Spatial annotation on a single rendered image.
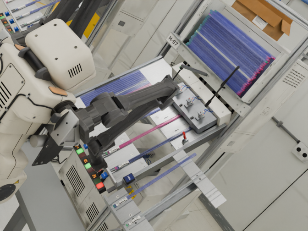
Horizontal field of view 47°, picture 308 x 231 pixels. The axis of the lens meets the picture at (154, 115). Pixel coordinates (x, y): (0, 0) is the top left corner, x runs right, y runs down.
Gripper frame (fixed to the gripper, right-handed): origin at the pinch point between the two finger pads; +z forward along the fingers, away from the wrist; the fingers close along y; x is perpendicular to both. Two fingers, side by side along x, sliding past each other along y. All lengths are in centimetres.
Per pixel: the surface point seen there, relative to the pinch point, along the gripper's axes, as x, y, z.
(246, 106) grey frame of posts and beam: -84, -12, -8
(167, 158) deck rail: -34.9, -8.9, 6.9
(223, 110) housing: -76, -3, -1
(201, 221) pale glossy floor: -86, 2, 177
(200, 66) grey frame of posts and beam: -83, 28, -8
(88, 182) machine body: 1, 33, 62
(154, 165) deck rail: -27.1, -8.9, 7.2
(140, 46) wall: -147, 222, 140
